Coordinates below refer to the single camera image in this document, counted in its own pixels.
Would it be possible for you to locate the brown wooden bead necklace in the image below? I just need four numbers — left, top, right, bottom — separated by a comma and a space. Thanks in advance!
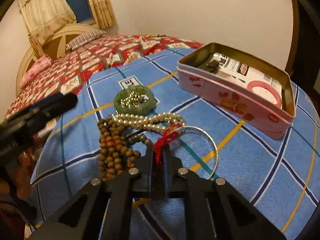
97, 116, 153, 181

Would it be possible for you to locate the silver metal bangle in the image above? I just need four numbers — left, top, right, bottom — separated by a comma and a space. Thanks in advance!
164, 126, 219, 180

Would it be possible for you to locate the red string pendant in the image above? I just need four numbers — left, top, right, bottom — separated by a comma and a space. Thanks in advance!
153, 124, 182, 164

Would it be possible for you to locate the white pearl necklace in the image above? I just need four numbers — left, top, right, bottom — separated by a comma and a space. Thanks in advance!
109, 111, 187, 134

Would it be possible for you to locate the gold ball chain necklace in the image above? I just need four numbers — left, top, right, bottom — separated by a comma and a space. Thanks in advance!
120, 90, 148, 108

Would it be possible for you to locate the green jade bangle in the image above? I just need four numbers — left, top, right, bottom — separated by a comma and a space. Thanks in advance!
113, 85, 157, 115

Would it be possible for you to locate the pink metal tin box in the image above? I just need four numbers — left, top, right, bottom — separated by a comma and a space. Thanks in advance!
177, 43, 296, 140

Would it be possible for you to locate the blue plaid bed sheet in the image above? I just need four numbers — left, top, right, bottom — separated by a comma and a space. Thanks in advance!
29, 49, 319, 239

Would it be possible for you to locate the pink pillow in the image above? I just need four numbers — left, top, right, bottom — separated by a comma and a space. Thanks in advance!
20, 54, 53, 89

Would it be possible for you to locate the red patterned quilt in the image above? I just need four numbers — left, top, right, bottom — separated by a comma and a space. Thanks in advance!
5, 35, 202, 118

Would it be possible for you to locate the cream wooden headboard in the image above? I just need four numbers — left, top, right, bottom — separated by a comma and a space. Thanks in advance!
15, 23, 98, 96

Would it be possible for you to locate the striped pillow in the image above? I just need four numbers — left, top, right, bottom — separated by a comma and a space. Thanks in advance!
66, 29, 107, 50

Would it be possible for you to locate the beige floral left curtain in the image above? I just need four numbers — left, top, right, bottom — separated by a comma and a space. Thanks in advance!
17, 0, 76, 57

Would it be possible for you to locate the beige floral curtain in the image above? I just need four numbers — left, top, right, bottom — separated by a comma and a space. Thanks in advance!
88, 0, 115, 29
17, 0, 76, 57

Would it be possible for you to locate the pink bangle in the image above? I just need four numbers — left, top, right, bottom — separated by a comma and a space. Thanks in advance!
247, 80, 282, 108

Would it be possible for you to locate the printed paper leaflet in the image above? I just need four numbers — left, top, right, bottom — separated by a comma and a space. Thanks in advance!
209, 53, 281, 89

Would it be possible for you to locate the dark object in tin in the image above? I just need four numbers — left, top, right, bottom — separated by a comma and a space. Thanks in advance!
198, 60, 220, 74

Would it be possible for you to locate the beige floral right curtain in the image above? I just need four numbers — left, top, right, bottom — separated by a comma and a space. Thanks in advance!
88, 0, 115, 29

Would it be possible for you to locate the brown wooden door frame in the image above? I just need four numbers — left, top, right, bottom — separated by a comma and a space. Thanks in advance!
285, 0, 303, 78

